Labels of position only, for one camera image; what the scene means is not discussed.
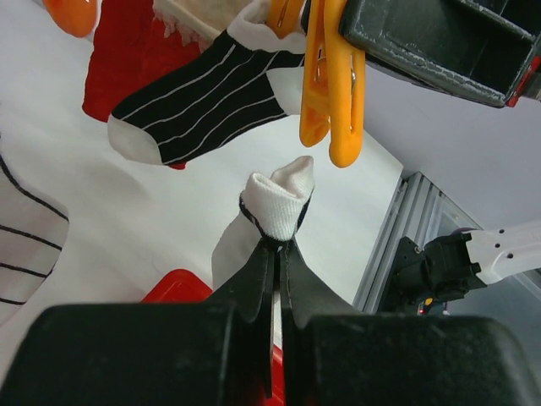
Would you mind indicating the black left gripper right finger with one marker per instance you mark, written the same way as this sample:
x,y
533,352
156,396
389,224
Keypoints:
x,y
335,355

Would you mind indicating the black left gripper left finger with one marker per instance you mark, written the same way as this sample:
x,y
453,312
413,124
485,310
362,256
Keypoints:
x,y
106,354

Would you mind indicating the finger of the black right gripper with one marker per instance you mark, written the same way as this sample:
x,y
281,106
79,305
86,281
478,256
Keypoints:
x,y
486,52

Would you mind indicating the black white striped sock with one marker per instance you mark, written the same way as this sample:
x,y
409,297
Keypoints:
x,y
246,78
269,207

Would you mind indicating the orange clothes peg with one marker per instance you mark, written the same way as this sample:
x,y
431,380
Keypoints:
x,y
333,86
75,17
284,14

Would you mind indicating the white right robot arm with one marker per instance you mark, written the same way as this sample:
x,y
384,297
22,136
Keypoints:
x,y
459,263

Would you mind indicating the red plastic tray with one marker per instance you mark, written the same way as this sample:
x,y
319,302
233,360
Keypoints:
x,y
219,357

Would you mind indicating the hanging white striped sock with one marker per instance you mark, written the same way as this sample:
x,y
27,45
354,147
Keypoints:
x,y
34,229

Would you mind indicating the hanging beige fuzzy sock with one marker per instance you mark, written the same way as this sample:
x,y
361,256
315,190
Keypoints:
x,y
206,22

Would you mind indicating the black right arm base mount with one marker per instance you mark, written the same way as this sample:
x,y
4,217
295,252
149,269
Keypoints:
x,y
408,289

